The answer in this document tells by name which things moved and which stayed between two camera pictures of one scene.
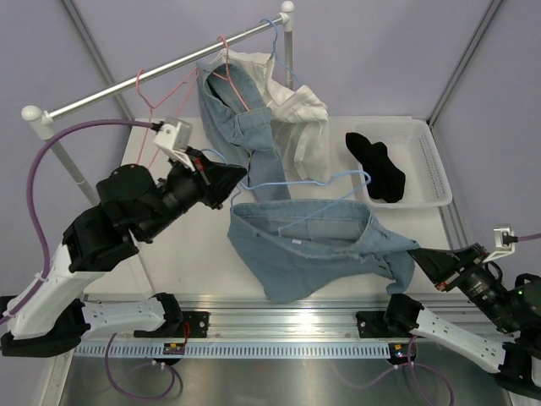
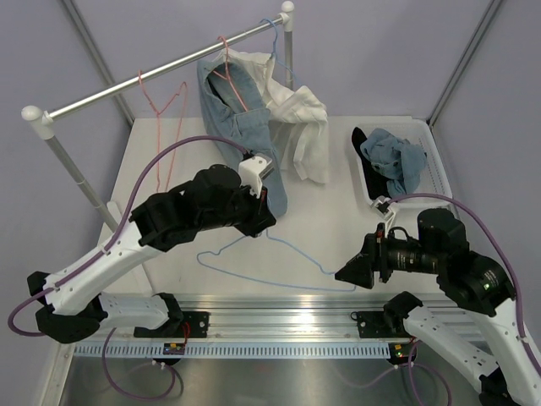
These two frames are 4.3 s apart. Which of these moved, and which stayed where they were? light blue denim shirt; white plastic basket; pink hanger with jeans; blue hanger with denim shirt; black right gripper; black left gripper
Moved: light blue denim shirt; blue hanger with denim shirt; black left gripper; black right gripper
Stayed: white plastic basket; pink hanger with jeans
